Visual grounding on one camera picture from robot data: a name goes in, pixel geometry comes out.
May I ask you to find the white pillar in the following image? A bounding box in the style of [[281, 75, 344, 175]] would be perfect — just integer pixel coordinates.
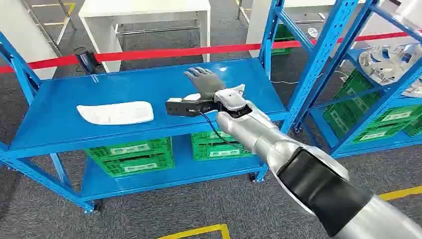
[[245, 0, 275, 59]]

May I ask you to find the white floor cable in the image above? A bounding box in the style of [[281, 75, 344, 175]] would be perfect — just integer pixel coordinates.
[[270, 70, 351, 86]]

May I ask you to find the silver metal frame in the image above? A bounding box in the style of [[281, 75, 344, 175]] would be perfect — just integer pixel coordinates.
[[19, 0, 77, 47]]

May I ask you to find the white table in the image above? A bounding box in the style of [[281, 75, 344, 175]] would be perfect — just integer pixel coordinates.
[[78, 0, 212, 74]]

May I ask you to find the white moulded plastic part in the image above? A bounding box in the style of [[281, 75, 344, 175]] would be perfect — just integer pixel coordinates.
[[76, 100, 155, 126]]

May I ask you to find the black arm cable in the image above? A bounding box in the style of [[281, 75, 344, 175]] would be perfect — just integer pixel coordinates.
[[197, 111, 253, 154]]

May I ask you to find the tall blue steel shelf rack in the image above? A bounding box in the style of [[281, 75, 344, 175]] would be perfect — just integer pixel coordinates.
[[280, 0, 422, 160]]

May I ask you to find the silver white machined part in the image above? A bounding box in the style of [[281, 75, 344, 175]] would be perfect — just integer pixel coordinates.
[[358, 43, 422, 98]]

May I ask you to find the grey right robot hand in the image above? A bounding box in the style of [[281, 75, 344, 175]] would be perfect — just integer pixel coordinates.
[[183, 67, 227, 100]]

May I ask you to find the red barrier tape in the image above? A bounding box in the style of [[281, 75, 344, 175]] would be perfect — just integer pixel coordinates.
[[0, 31, 422, 75]]

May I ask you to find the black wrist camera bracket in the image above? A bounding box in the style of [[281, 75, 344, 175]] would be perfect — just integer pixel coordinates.
[[165, 93, 221, 118]]

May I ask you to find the green plastic crate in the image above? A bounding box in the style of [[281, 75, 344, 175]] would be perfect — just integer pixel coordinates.
[[270, 23, 297, 56], [322, 68, 384, 138], [86, 137, 173, 163], [191, 130, 239, 146], [352, 105, 422, 144], [192, 141, 255, 162], [98, 152, 176, 178], [403, 115, 422, 138]]

